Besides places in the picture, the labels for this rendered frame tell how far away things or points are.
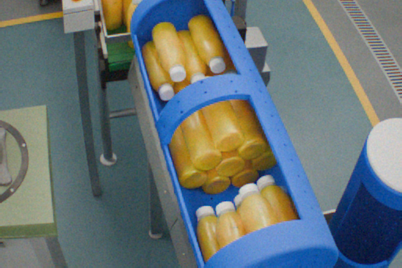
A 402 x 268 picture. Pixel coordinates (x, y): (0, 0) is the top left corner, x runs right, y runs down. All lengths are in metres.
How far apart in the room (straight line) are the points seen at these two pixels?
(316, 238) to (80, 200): 1.67
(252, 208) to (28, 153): 0.57
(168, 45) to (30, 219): 0.61
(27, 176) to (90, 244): 1.15
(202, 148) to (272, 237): 0.33
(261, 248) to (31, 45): 2.59
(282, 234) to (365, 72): 2.44
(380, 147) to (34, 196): 0.90
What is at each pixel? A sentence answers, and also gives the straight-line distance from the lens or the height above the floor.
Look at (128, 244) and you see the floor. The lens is 2.43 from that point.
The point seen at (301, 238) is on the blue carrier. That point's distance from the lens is 1.04.
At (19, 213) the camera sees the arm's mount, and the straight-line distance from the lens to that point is 1.28.
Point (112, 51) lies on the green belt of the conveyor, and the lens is 1.87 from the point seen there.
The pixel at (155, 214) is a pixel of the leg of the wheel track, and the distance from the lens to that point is 2.29.
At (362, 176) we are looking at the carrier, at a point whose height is 0.97.
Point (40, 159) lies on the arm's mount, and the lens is 1.36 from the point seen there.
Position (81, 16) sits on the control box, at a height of 1.06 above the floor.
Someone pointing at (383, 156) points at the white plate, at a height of 1.04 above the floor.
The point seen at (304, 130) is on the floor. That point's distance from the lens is 2.92.
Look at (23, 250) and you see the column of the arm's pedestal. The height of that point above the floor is 0.85.
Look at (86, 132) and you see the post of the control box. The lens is 2.25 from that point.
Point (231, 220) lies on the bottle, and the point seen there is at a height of 1.13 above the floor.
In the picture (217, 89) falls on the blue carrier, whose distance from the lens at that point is 1.26.
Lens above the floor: 2.10
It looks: 47 degrees down
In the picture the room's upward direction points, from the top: 5 degrees clockwise
